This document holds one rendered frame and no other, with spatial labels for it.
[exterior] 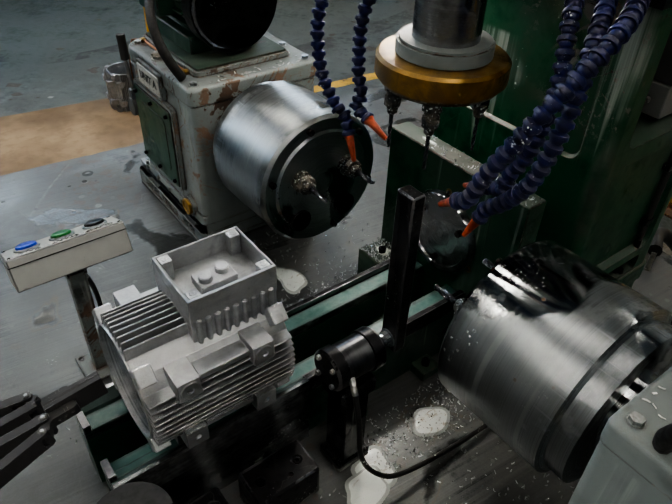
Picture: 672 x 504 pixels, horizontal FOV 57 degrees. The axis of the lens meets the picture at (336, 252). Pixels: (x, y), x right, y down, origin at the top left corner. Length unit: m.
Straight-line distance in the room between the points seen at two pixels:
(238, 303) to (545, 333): 0.36
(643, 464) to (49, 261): 0.78
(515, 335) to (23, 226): 1.13
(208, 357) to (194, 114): 0.56
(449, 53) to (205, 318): 0.44
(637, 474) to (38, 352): 0.96
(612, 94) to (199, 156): 0.73
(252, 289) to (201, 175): 0.53
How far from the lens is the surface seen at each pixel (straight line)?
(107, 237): 0.99
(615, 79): 0.95
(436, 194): 1.04
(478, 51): 0.84
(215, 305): 0.76
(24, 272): 0.98
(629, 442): 0.66
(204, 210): 1.32
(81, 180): 1.67
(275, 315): 0.80
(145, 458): 0.89
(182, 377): 0.75
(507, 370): 0.76
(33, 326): 1.28
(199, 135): 1.23
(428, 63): 0.82
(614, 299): 0.78
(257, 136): 1.09
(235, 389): 0.81
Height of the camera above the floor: 1.64
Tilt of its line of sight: 39 degrees down
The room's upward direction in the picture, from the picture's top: 2 degrees clockwise
